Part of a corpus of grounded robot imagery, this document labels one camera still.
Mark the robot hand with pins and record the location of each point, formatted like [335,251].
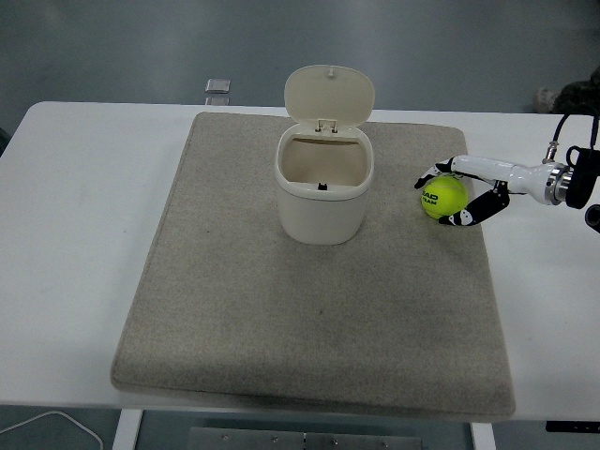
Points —
[527,180]

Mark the black table control panel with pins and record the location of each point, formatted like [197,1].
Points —
[572,426]

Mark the cream lidded plastic bin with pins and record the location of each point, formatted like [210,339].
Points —
[323,220]

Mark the silver floor socket plate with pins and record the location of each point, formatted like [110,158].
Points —
[216,100]
[218,85]

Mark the grey felt mat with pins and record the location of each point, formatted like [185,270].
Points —
[281,319]

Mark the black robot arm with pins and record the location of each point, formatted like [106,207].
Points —
[581,183]

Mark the grey metal plate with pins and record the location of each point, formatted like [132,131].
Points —
[244,440]

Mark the white table leg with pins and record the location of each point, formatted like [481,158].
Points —
[126,431]
[483,436]

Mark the yellow tennis ball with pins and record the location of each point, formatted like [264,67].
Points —
[445,199]

